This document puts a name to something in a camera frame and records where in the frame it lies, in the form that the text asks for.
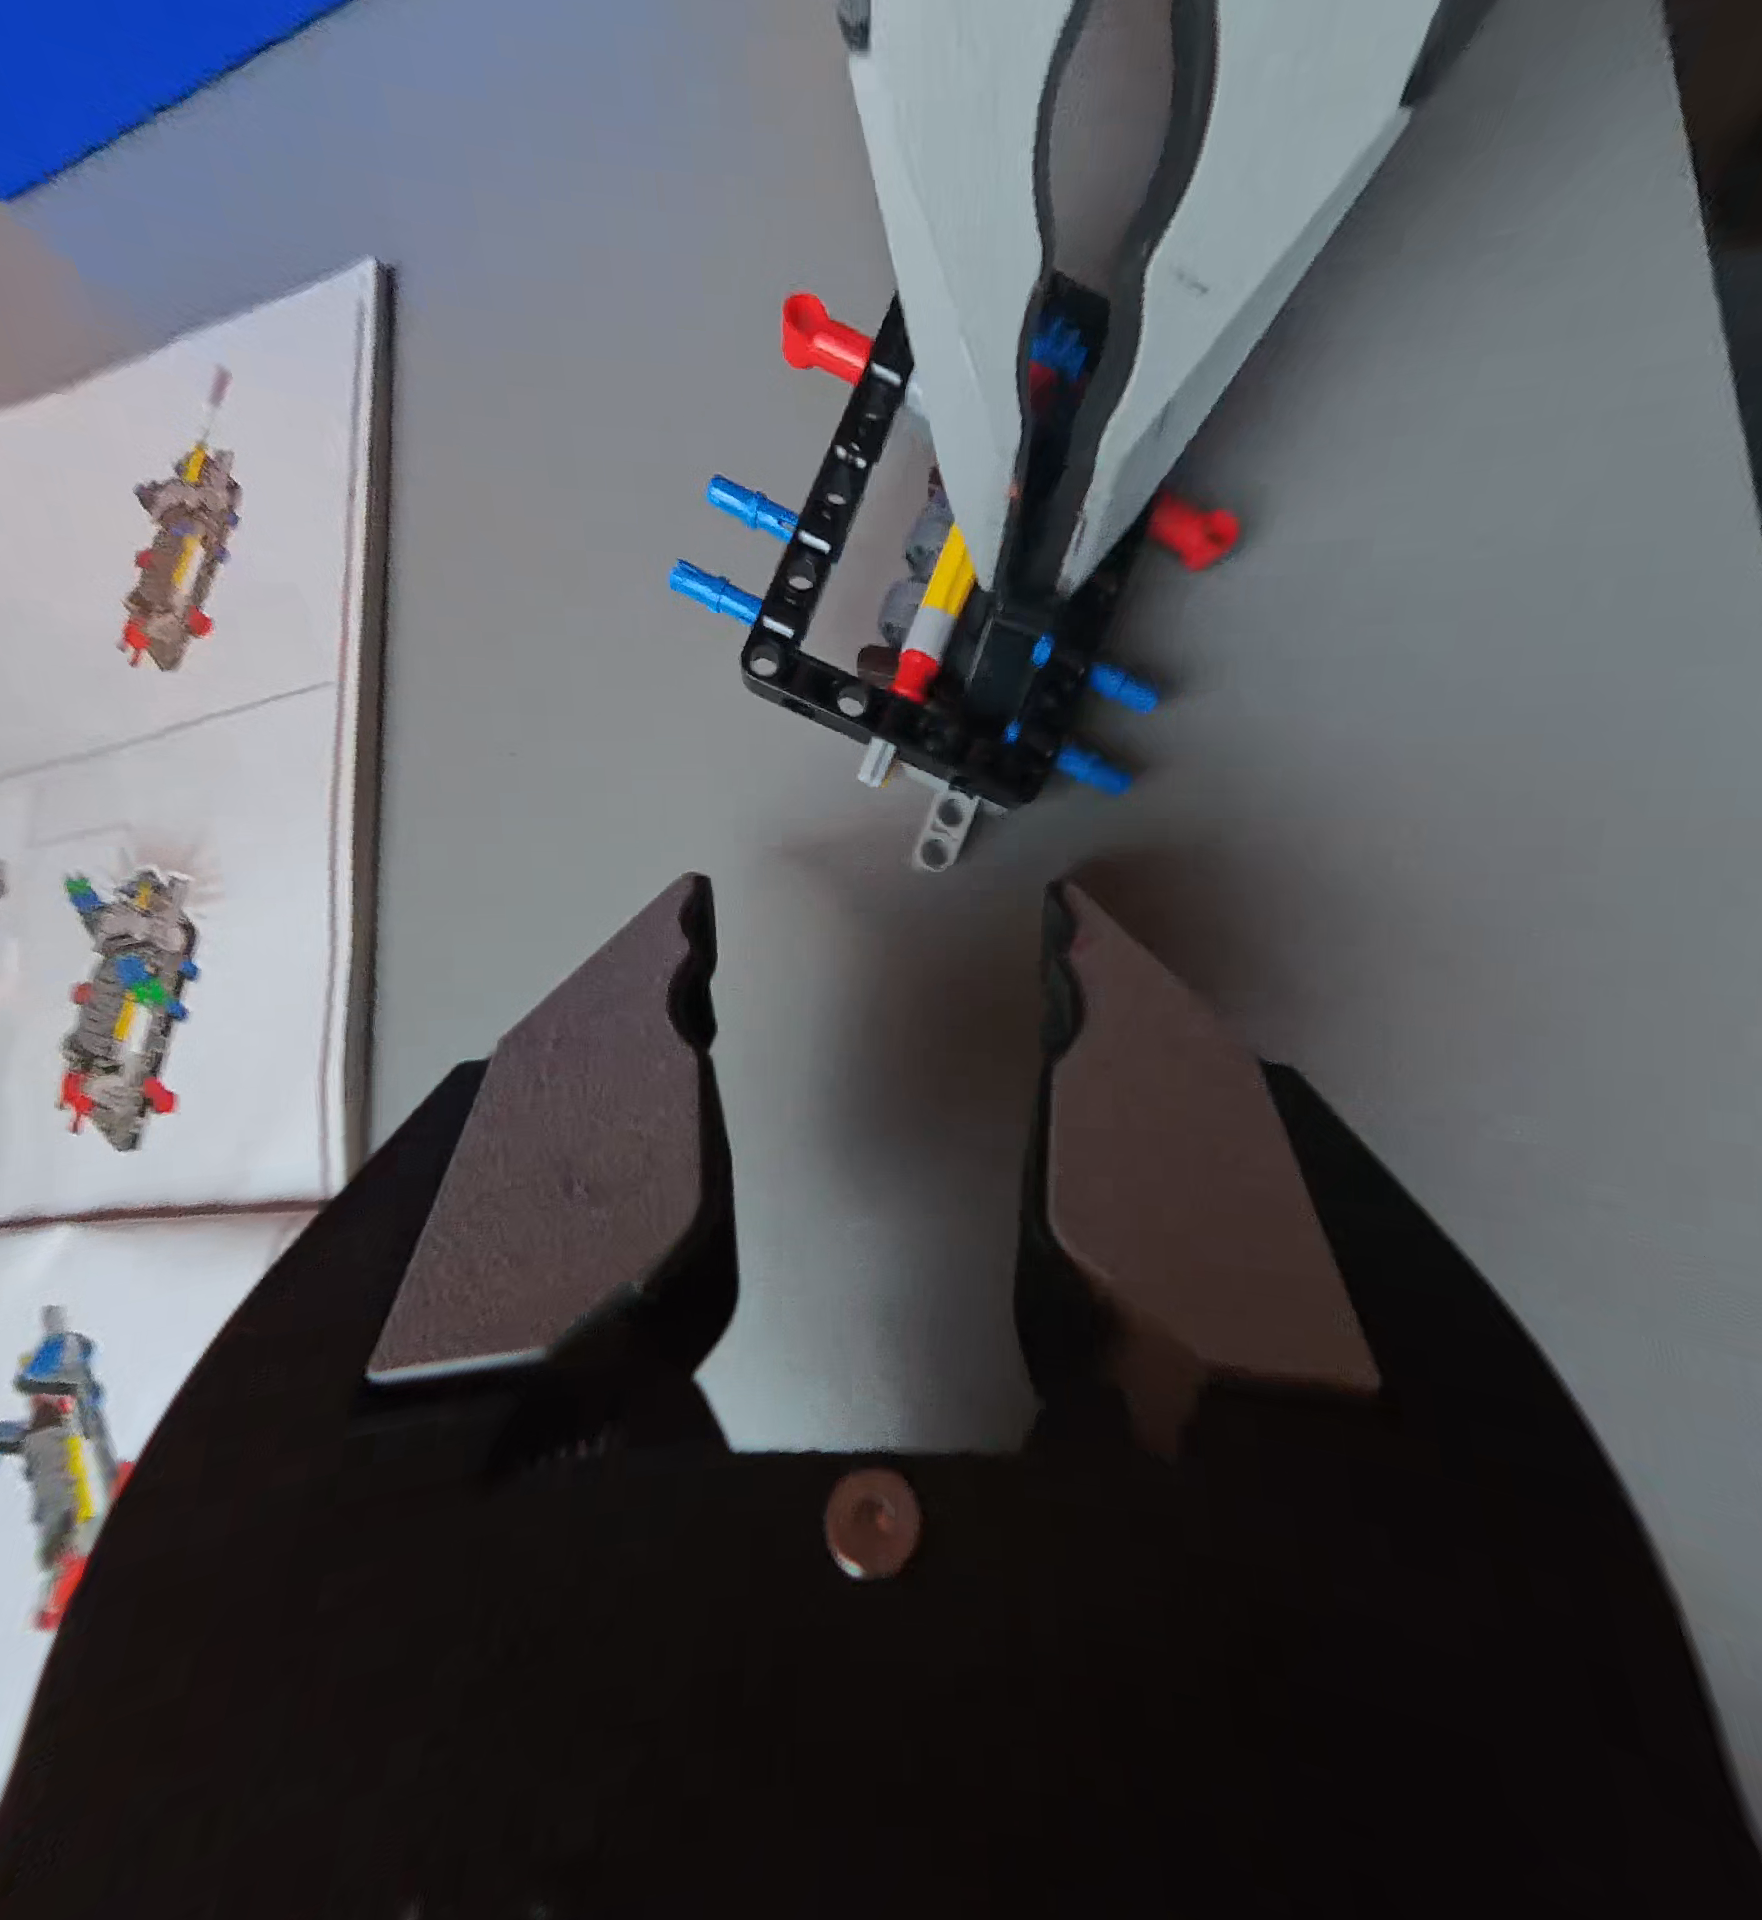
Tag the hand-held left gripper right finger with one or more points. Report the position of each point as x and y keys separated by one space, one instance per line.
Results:
x=1197 y=1201

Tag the stacked blue plastic bins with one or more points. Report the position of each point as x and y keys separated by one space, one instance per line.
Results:
x=71 y=76

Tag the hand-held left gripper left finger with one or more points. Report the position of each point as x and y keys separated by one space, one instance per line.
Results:
x=568 y=1184

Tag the white instruction booklet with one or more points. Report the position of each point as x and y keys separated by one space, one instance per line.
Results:
x=146 y=750

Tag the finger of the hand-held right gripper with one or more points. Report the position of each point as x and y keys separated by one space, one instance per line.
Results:
x=957 y=179
x=1271 y=179

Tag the lego engine frame assembly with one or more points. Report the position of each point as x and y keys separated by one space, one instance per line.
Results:
x=838 y=495

